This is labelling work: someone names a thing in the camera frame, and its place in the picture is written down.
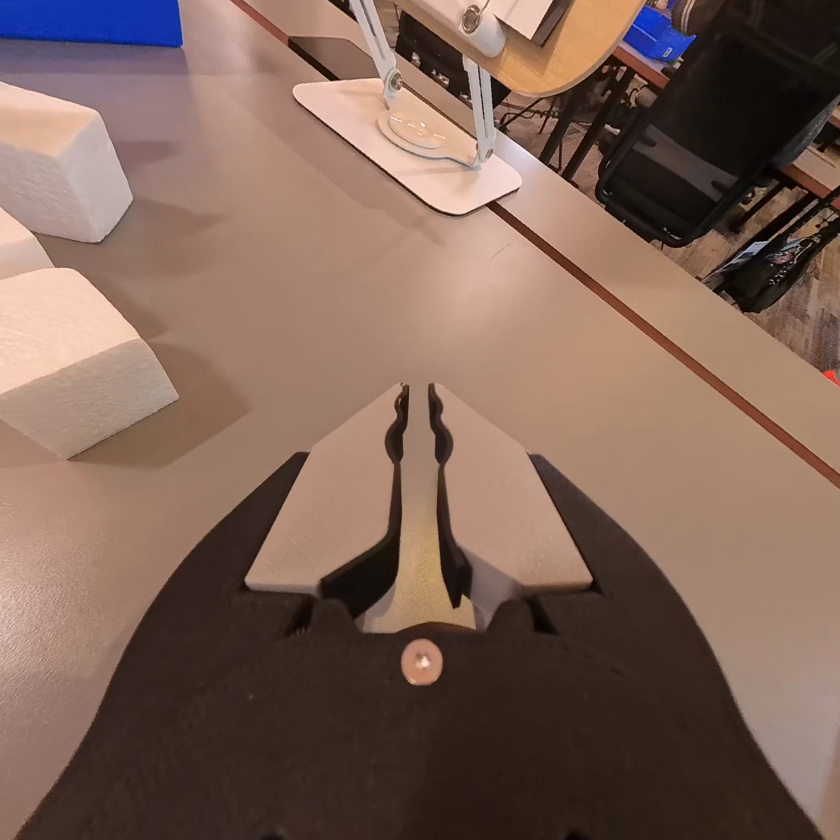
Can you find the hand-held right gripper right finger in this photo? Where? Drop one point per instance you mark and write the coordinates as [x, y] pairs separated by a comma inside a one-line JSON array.
[[512, 518]]

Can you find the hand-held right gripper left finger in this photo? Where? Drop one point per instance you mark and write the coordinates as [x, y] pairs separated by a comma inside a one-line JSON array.
[[328, 518]]

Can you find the white hard foam cube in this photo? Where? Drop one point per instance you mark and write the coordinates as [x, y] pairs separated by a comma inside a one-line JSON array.
[[16, 249], [52, 164], [65, 367]]

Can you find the dark green bag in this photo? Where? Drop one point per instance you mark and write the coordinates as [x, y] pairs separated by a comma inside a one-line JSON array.
[[781, 269]]

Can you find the black office chair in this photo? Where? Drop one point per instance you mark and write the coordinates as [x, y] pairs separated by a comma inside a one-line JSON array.
[[722, 131]]

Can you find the wooden desk with black legs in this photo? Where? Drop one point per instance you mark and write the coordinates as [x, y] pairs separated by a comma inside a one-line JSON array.
[[643, 65]]

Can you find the printed instruction sheet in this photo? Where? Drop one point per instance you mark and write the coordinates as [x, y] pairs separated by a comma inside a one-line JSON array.
[[525, 16]]

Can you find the small blue bin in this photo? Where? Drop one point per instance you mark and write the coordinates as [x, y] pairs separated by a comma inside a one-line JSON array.
[[656, 36]]

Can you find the large blue plastic bin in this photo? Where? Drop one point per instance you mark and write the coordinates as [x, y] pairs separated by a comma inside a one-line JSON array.
[[92, 19]]

